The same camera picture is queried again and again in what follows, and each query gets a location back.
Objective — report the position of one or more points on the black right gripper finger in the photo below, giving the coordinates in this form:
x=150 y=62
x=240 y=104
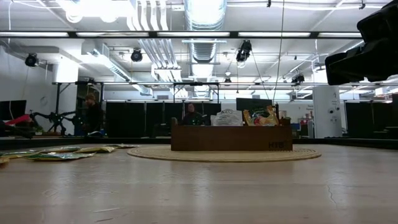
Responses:
x=345 y=70

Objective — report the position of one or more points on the white orange tea bag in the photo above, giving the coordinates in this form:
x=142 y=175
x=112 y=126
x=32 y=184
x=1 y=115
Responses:
x=227 y=118

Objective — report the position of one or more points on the brown wooden tea organizer box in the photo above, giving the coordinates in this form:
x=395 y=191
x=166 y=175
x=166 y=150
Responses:
x=230 y=138

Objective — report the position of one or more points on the plain yellow tea bag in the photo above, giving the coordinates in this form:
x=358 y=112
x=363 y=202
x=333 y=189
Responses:
x=96 y=149

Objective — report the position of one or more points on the black background robot arm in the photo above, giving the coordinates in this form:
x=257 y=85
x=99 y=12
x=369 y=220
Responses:
x=56 y=118

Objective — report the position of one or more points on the black hanging spotlight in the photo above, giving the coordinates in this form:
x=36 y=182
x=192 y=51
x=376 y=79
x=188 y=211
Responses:
x=31 y=60
x=244 y=51
x=298 y=78
x=136 y=56

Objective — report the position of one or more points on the cluttered equipment shelf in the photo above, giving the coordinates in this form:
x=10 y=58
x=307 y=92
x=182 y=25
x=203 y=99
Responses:
x=306 y=124

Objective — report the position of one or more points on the round woven straw placemat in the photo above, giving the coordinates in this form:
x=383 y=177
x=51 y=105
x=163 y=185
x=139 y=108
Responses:
x=224 y=157

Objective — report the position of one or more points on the person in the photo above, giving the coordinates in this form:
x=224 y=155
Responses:
x=192 y=117
x=93 y=115

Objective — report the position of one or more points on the red fabric object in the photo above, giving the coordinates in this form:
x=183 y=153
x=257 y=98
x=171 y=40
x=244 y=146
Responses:
x=18 y=119

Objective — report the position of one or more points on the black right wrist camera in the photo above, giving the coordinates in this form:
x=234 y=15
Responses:
x=379 y=21

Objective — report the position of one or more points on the black partition wall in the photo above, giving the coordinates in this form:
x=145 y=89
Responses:
x=367 y=116
x=130 y=118

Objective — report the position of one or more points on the black metal table frame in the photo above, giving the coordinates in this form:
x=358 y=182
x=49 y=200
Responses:
x=93 y=140

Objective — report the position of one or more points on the black wall screen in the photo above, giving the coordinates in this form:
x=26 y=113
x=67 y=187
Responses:
x=12 y=109

